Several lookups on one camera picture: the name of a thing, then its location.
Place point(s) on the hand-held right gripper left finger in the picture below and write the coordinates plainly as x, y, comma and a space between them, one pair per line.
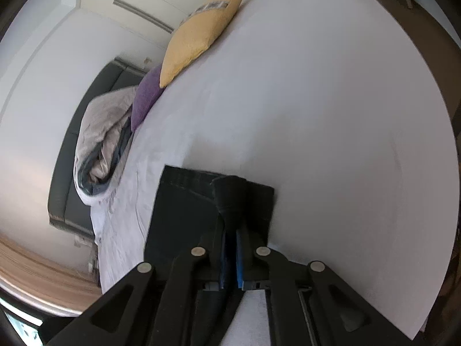
224, 259

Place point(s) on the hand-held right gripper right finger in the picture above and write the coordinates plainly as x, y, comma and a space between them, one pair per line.
240, 259

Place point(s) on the dark pants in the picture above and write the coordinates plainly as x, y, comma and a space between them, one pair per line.
180, 216

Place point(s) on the white bed sheet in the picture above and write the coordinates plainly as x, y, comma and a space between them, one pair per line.
306, 133

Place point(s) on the crumpled grey duvet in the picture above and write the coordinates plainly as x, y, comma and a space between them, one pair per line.
101, 144

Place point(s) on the purple pillow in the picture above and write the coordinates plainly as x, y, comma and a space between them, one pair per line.
146, 95

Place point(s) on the dark grey headboard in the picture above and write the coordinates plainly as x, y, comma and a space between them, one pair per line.
81, 133

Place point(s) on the yellow pillow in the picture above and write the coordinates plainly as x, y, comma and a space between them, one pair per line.
196, 36

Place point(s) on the white wardrobe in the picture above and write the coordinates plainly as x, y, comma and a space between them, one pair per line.
151, 0

